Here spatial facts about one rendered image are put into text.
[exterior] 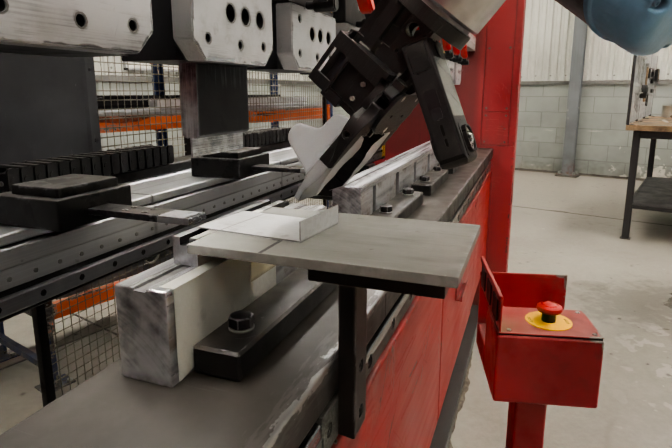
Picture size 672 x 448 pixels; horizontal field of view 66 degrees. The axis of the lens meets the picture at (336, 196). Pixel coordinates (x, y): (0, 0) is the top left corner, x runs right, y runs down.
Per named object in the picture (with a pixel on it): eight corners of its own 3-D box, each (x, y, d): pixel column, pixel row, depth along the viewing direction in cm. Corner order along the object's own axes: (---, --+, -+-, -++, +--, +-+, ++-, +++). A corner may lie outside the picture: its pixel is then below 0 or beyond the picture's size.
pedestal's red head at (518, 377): (598, 409, 81) (610, 301, 77) (492, 401, 83) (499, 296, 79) (560, 348, 100) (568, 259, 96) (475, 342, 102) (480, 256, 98)
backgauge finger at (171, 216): (165, 246, 55) (161, 200, 54) (-6, 224, 64) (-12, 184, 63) (226, 220, 66) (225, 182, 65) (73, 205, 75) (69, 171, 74)
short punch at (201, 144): (200, 158, 53) (195, 62, 51) (184, 157, 54) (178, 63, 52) (249, 148, 62) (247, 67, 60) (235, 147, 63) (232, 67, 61)
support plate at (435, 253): (457, 289, 42) (458, 277, 42) (186, 253, 51) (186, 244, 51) (480, 233, 58) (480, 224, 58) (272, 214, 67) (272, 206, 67)
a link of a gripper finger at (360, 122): (327, 159, 50) (389, 92, 49) (340, 172, 50) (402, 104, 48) (311, 155, 46) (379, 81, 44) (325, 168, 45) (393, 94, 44)
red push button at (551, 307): (564, 330, 82) (566, 309, 81) (538, 329, 83) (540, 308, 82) (557, 319, 86) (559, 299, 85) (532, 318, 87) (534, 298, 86)
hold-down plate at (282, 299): (240, 383, 49) (239, 354, 48) (192, 373, 51) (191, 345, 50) (346, 279, 76) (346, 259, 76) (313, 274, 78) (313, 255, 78)
